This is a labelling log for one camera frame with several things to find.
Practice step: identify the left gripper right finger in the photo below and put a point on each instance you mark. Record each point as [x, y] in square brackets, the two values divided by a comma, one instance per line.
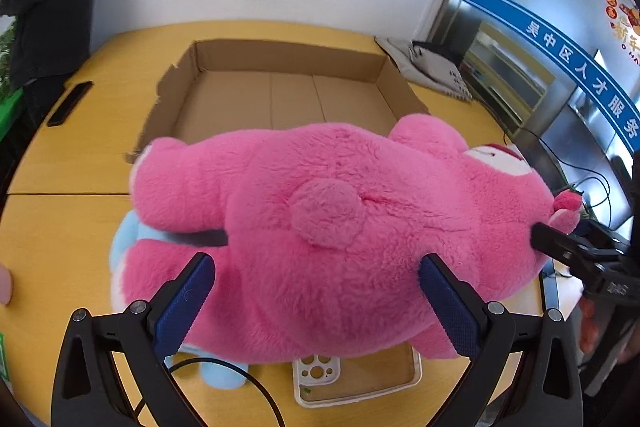
[545, 390]

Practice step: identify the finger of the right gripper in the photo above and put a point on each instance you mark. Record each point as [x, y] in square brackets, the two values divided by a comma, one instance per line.
[554, 244]

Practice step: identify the clear white phone case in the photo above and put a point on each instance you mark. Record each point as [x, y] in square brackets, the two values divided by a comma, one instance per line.
[321, 381]

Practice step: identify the grey canvas tote bag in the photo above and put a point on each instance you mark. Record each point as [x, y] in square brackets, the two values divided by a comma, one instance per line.
[420, 65]

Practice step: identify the shallow brown cardboard box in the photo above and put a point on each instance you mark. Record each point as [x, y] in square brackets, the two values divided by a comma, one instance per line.
[224, 85]

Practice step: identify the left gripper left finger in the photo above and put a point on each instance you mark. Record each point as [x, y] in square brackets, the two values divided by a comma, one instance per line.
[88, 390]

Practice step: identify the large pink plush bear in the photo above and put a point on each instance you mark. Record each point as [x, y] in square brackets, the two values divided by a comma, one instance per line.
[327, 225]

